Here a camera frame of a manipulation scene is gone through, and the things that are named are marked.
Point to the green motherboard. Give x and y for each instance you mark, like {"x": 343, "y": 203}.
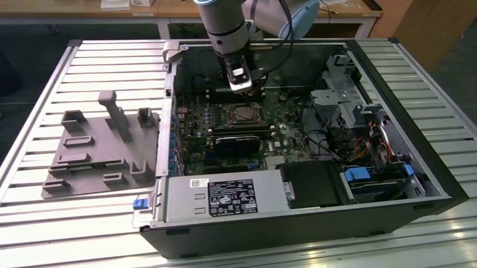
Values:
{"x": 291, "y": 134}

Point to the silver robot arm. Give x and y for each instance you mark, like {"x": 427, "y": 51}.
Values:
{"x": 224, "y": 28}

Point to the black RAM stick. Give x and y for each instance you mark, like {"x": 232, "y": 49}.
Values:
{"x": 243, "y": 129}

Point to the black plastic bay cover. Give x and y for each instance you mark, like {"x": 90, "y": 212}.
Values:
{"x": 309, "y": 184}

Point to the silver square CPU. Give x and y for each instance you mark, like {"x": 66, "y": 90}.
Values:
{"x": 245, "y": 113}

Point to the blue plastic tab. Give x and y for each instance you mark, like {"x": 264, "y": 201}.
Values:
{"x": 410, "y": 171}

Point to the silver power supply with label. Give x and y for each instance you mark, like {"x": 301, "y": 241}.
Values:
{"x": 180, "y": 201}

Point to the black open PC case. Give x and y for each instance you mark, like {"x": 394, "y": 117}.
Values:
{"x": 261, "y": 237}

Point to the blue case latch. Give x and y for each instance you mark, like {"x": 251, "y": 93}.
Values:
{"x": 141, "y": 203}

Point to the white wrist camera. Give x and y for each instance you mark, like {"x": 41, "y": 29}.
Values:
{"x": 241, "y": 79}

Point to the small white box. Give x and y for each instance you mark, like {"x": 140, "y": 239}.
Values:
{"x": 144, "y": 2}

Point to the CPU socket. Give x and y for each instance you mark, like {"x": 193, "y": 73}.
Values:
{"x": 243, "y": 125}

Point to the blue disk carrier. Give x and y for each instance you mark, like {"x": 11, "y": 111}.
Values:
{"x": 357, "y": 174}

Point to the small silver heatsink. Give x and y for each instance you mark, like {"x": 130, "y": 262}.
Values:
{"x": 276, "y": 162}

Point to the wooden desk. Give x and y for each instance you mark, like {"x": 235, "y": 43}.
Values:
{"x": 57, "y": 14}

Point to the black graphics card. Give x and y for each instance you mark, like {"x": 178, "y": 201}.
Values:
{"x": 239, "y": 146}

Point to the grey metal drive cage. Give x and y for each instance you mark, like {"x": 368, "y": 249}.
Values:
{"x": 336, "y": 97}

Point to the black rear case fan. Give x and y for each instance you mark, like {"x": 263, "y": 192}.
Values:
{"x": 204, "y": 85}

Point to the grey plastic parts rack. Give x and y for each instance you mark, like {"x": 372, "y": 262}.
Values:
{"x": 93, "y": 139}

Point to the wooden cabinet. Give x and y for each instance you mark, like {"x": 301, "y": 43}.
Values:
{"x": 428, "y": 28}

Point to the green RAM stick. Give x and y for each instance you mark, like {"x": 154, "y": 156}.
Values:
{"x": 88, "y": 167}

